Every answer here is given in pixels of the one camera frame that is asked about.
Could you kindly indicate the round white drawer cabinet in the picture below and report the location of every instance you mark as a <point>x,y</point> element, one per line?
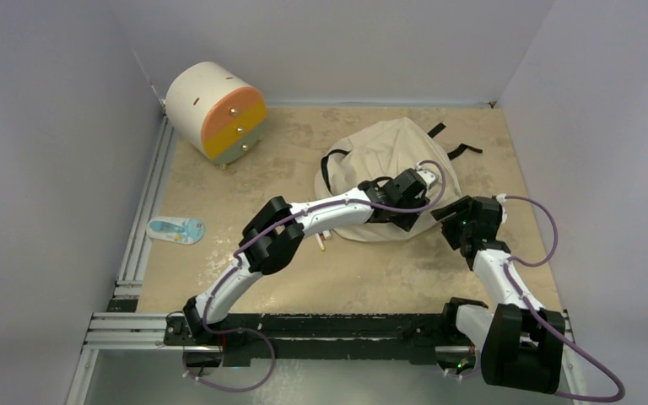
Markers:
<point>216,112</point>

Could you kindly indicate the beige canvas backpack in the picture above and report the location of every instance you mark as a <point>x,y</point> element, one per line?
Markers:
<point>386,148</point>

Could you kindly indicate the yellow marker pen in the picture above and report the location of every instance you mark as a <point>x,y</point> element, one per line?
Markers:
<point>320,242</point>

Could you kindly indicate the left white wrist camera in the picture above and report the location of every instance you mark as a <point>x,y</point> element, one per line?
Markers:
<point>429,178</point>

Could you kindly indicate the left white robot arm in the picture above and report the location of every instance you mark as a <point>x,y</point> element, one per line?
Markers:
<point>272,238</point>

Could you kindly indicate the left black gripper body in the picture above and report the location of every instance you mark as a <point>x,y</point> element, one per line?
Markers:
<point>402,219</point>

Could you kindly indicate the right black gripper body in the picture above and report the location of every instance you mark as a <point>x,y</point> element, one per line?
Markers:
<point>456,227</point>

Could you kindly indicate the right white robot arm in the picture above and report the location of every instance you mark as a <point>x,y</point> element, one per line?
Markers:
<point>515,341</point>

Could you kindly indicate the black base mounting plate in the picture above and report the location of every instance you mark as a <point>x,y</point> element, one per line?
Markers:
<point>419,339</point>

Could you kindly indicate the light blue packaged item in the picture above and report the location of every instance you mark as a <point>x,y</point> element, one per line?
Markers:
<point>185,231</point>

